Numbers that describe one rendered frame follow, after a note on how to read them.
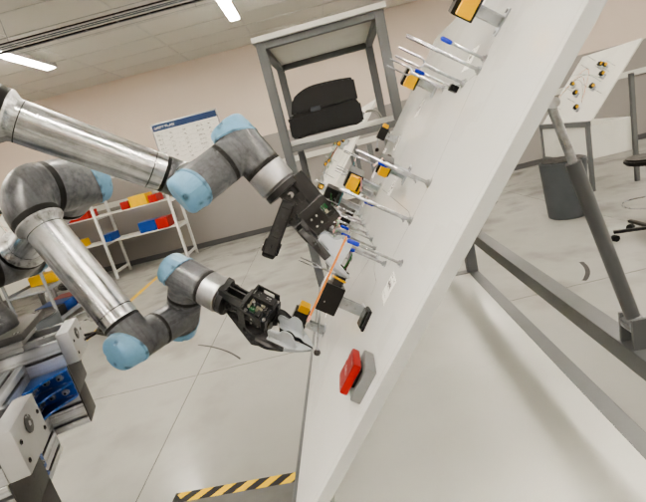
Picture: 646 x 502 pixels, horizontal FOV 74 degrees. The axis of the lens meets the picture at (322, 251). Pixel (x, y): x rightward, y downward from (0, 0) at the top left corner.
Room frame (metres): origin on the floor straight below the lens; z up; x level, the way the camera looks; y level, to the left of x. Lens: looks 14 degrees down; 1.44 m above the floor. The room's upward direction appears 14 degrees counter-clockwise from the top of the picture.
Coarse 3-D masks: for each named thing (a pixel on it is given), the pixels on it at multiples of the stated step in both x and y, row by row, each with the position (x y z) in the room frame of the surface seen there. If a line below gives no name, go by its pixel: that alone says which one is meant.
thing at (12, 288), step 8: (0, 208) 6.70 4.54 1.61; (0, 216) 6.49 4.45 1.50; (0, 224) 6.29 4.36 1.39; (0, 232) 6.10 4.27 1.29; (24, 280) 5.81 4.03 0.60; (0, 288) 5.81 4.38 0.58; (8, 288) 5.81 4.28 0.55; (16, 288) 5.81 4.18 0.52; (0, 296) 5.80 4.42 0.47; (40, 296) 5.76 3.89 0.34; (56, 296) 6.90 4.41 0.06
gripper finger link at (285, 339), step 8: (272, 336) 0.79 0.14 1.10; (280, 336) 0.77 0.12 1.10; (288, 336) 0.76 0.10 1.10; (280, 344) 0.78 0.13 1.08; (288, 344) 0.77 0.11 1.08; (296, 344) 0.78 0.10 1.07; (304, 344) 0.78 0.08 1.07; (288, 352) 0.78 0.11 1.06; (296, 352) 0.77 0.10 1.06; (304, 352) 0.77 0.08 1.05
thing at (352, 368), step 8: (352, 352) 0.58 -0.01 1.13; (352, 360) 0.56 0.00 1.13; (344, 368) 0.58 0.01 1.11; (352, 368) 0.54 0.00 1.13; (360, 368) 0.54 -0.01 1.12; (344, 376) 0.55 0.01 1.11; (352, 376) 0.54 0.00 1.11; (344, 384) 0.54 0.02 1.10; (352, 384) 0.55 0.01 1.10; (344, 392) 0.54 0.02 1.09
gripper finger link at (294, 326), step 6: (282, 318) 0.81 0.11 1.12; (294, 318) 0.79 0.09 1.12; (282, 324) 0.82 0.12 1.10; (288, 324) 0.81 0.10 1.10; (294, 324) 0.79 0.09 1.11; (300, 324) 0.78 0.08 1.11; (282, 330) 0.81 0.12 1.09; (288, 330) 0.80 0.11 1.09; (294, 330) 0.80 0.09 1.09; (300, 330) 0.79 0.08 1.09; (294, 336) 0.80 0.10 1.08; (300, 336) 0.79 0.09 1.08; (306, 336) 0.79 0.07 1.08; (300, 342) 0.80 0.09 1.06; (306, 342) 0.78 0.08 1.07
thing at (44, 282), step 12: (36, 276) 5.28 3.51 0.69; (48, 276) 5.27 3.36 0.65; (24, 288) 5.26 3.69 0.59; (36, 288) 5.19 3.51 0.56; (48, 288) 4.92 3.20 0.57; (12, 300) 4.91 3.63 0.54; (60, 300) 5.39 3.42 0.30; (72, 300) 5.39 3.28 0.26; (60, 312) 5.03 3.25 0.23; (72, 312) 5.17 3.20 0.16
